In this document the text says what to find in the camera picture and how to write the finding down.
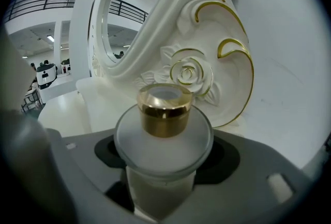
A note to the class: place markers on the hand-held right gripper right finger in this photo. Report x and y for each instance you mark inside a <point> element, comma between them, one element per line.
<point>253,166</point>

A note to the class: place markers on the black balcony railing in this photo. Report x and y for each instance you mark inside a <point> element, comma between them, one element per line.
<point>45,0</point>

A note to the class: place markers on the person's white shirt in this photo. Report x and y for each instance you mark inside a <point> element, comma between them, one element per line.
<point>13,75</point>

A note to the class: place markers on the frosted bottle with gold cap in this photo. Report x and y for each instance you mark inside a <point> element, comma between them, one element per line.
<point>163,117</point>

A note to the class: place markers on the white dressing table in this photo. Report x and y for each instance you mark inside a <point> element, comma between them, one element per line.
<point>232,88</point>

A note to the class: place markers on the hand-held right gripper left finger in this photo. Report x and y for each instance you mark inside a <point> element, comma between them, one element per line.
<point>77,166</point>

